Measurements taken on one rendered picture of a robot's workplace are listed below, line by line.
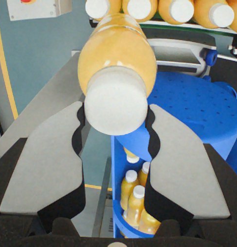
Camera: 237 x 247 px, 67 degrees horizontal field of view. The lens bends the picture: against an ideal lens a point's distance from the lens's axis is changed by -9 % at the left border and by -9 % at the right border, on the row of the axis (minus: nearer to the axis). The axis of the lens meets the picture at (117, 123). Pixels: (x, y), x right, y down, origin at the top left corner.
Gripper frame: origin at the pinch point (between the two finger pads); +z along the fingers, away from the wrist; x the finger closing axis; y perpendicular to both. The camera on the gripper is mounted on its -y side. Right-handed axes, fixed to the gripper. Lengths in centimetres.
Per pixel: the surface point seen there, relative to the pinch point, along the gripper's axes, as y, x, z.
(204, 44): 1.0, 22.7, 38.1
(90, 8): -5.6, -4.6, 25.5
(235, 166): 52, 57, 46
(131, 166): 46, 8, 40
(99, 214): 149, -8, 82
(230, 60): 19, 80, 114
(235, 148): 48, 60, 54
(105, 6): -5.9, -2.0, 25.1
